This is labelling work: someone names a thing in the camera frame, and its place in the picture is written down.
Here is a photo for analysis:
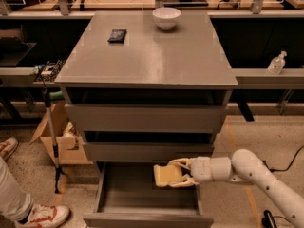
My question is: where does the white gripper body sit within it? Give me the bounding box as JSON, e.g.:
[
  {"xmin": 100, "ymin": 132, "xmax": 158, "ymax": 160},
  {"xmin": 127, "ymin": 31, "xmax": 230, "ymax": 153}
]
[{"xmin": 190, "ymin": 157, "xmax": 212, "ymax": 183}]

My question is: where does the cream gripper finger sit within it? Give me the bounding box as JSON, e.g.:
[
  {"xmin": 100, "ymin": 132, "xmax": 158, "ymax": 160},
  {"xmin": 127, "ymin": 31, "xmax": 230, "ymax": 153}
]
[
  {"xmin": 168, "ymin": 158, "xmax": 191, "ymax": 170},
  {"xmin": 168, "ymin": 174, "xmax": 198, "ymax": 188}
]

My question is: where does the yellow sponge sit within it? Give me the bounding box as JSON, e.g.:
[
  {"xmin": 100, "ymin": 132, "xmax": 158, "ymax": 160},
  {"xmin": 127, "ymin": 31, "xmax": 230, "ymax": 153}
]
[{"xmin": 153, "ymin": 165, "xmax": 182, "ymax": 187}]

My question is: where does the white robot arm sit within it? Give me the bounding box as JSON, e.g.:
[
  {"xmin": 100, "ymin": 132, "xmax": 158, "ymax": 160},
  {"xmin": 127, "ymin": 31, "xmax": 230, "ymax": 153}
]
[{"xmin": 168, "ymin": 149, "xmax": 304, "ymax": 228}]

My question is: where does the grey open bottom drawer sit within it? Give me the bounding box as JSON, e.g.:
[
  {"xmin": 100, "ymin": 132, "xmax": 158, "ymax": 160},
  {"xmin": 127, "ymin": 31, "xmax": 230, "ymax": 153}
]
[{"xmin": 83, "ymin": 162, "xmax": 213, "ymax": 228}]

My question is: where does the grey middle drawer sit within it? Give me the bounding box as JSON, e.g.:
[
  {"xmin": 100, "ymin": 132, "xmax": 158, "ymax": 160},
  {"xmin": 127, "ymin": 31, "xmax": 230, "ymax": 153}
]
[{"xmin": 83, "ymin": 142, "xmax": 214, "ymax": 162}]

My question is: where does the grey drawer cabinet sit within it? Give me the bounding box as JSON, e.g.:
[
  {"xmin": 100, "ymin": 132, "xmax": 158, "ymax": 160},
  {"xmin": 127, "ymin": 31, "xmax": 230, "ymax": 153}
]
[{"xmin": 54, "ymin": 10, "xmax": 239, "ymax": 228}]

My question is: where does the grey top drawer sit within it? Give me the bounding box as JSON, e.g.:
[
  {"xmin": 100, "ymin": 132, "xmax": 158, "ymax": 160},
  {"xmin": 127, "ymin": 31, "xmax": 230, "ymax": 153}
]
[{"xmin": 66, "ymin": 104, "xmax": 226, "ymax": 133}]

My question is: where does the black device on floor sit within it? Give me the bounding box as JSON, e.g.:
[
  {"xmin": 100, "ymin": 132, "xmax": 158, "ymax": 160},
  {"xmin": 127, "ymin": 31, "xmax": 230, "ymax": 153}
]
[{"xmin": 262, "ymin": 210, "xmax": 277, "ymax": 228}]

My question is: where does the cardboard box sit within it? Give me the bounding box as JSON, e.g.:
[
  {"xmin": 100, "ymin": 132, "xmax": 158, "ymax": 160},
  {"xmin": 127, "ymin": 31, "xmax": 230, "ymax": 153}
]
[{"xmin": 29, "ymin": 101, "xmax": 91, "ymax": 165}]

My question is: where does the clear sanitizer bottle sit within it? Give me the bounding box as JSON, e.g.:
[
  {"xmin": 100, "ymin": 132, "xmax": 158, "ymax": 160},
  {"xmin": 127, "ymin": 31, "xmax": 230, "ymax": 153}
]
[{"xmin": 267, "ymin": 51, "xmax": 287, "ymax": 75}]

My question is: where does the dark blue packet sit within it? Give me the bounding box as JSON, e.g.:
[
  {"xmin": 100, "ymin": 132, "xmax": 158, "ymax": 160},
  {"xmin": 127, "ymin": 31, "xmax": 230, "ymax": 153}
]
[{"xmin": 107, "ymin": 29, "xmax": 127, "ymax": 43}]

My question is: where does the white bowl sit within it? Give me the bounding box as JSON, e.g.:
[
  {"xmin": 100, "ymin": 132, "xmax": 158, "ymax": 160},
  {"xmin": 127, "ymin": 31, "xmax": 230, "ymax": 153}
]
[{"xmin": 152, "ymin": 7, "xmax": 181, "ymax": 30}]

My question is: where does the white red right sneaker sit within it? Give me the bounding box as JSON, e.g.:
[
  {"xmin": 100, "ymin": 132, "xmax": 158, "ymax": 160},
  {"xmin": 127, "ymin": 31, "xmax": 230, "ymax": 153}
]
[{"xmin": 14, "ymin": 204, "xmax": 70, "ymax": 228}]

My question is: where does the white red sneaker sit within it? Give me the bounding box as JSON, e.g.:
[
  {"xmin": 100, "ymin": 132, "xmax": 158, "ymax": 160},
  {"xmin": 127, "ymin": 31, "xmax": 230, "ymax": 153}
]
[
  {"xmin": 0, "ymin": 137, "xmax": 19, "ymax": 161},
  {"xmin": 14, "ymin": 204, "xmax": 70, "ymax": 228}
]

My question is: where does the grey grabber pole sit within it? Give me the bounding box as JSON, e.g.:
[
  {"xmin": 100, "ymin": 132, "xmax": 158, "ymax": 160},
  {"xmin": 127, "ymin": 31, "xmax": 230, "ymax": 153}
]
[{"xmin": 42, "ymin": 87, "xmax": 64, "ymax": 194}]

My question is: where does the patterned tray on shelf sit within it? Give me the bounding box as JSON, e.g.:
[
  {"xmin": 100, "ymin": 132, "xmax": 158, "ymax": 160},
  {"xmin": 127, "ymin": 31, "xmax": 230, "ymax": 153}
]
[{"xmin": 34, "ymin": 60, "xmax": 66, "ymax": 83}]

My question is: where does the beige trouser leg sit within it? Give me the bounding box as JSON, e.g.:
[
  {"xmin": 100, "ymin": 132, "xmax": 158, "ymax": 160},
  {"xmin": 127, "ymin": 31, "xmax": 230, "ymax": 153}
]
[{"xmin": 0, "ymin": 158, "xmax": 33, "ymax": 221}]

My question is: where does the white red left sneaker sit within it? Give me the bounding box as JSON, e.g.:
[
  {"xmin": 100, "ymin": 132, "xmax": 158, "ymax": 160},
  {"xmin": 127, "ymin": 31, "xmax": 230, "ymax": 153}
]
[{"xmin": 0, "ymin": 137, "xmax": 19, "ymax": 161}]

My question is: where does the black pedal cable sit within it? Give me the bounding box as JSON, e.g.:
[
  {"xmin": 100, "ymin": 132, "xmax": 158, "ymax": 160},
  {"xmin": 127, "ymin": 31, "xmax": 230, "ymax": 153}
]
[{"xmin": 263, "ymin": 145, "xmax": 304, "ymax": 173}]

